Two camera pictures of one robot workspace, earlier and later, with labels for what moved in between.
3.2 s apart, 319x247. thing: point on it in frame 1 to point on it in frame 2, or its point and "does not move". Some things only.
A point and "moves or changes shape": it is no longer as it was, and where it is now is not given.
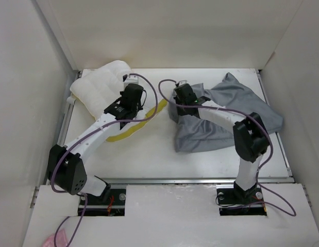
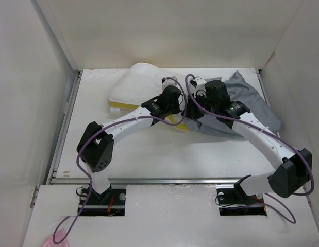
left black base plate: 111,203 does not move
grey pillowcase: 230,96 moves or changes shape
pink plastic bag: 60,240 does not move
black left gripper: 139,107 to 176,109
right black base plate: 238,203 does not move
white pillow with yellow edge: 95,91 moves or changes shape
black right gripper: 181,111 to 192,115
